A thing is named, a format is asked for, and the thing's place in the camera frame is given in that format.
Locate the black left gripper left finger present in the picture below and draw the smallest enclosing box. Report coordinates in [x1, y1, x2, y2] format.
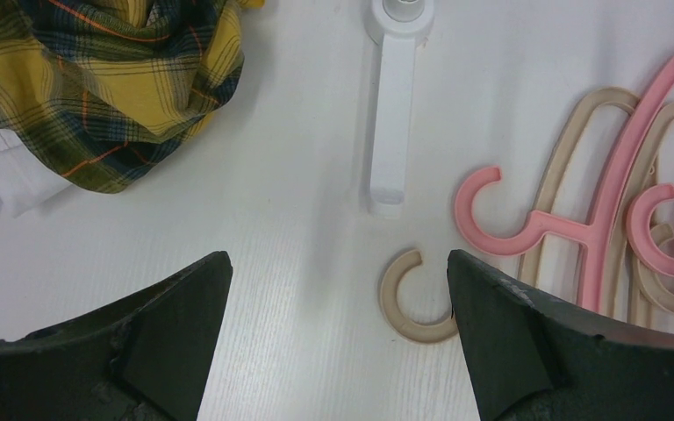
[0, 252, 233, 420]

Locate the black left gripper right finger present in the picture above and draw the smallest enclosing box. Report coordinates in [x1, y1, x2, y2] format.
[447, 250, 674, 420]

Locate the beige hanger with left hook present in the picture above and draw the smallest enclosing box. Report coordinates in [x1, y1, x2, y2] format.
[379, 87, 639, 345]

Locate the pink hanger left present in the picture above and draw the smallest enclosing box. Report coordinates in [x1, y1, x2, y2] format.
[454, 56, 674, 313]

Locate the pink hanger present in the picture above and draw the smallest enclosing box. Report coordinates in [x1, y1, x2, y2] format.
[454, 56, 674, 313]
[627, 183, 674, 277]

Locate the pink hanger middle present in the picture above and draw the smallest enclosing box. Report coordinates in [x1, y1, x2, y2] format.
[627, 183, 674, 277]

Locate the yellow plaid shirt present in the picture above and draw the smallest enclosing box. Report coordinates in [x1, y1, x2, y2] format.
[0, 1, 262, 194]

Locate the left white rack foot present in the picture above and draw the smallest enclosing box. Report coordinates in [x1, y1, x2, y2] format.
[366, 0, 435, 218]

